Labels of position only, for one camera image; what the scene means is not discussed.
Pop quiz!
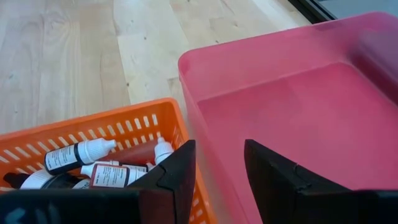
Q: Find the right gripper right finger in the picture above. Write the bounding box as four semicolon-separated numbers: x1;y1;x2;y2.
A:
244;139;354;224

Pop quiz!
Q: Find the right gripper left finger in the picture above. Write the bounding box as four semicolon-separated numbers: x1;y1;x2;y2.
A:
127;139;197;224

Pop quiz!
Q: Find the red dropper bottle white cap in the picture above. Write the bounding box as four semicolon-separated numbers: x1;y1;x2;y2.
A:
101;136;174;166

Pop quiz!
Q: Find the dropper bottle red-edged label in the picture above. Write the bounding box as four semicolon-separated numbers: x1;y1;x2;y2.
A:
80;161;149;189

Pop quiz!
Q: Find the pink plastic bin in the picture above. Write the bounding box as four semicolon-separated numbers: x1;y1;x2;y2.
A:
178;11;398;224

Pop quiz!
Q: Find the orange slotted plastic basket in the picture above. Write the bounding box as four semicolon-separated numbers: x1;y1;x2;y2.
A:
0;98;218;224

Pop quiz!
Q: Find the black dropper bottle white cap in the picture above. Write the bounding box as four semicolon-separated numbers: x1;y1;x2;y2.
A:
20;169;81;190
44;138;118;175

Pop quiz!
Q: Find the black metal rig frame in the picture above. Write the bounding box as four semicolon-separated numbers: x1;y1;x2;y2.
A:
287;0;338;25

